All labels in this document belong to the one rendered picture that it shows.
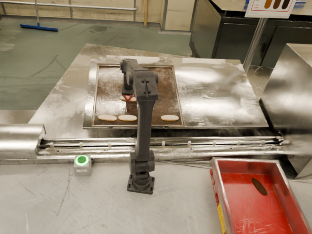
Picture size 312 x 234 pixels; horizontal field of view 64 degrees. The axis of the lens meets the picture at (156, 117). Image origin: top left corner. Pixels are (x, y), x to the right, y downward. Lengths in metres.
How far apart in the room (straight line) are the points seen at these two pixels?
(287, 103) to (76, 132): 1.14
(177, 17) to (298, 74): 3.43
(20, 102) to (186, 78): 2.02
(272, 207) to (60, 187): 0.96
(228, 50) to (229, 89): 1.42
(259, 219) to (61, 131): 1.07
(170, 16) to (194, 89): 3.11
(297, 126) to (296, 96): 0.15
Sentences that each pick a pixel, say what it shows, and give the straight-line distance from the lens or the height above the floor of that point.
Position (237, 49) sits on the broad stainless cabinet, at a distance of 3.08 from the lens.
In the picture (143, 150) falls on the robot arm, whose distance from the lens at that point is 1.00.
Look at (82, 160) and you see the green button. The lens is 1.18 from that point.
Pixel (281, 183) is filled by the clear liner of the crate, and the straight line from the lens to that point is 1.31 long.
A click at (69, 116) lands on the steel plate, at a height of 0.82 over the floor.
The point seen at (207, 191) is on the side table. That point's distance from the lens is 1.23.
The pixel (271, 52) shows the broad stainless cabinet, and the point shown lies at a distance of 3.29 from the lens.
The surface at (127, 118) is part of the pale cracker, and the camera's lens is 1.36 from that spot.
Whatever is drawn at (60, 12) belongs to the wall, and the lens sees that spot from 4.98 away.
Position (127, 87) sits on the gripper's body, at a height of 1.04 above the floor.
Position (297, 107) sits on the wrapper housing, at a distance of 1.41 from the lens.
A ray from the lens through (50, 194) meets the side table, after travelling 1.22.
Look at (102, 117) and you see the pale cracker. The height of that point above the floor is 0.91.
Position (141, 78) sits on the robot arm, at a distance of 0.88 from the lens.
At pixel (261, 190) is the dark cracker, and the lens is 1.32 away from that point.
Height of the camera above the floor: 1.83
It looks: 42 degrees down
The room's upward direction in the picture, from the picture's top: 7 degrees clockwise
